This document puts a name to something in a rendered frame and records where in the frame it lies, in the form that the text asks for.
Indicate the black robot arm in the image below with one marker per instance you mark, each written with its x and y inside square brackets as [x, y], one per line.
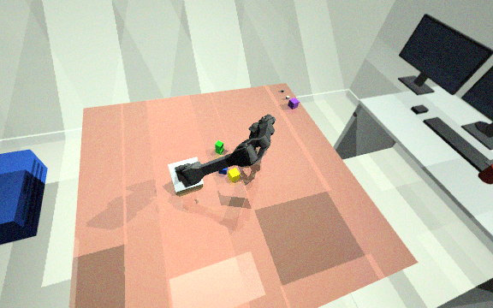
[244, 155]

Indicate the purple cube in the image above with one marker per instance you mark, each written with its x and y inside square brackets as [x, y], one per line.
[293, 103]

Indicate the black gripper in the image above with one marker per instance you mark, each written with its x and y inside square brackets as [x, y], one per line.
[253, 142]

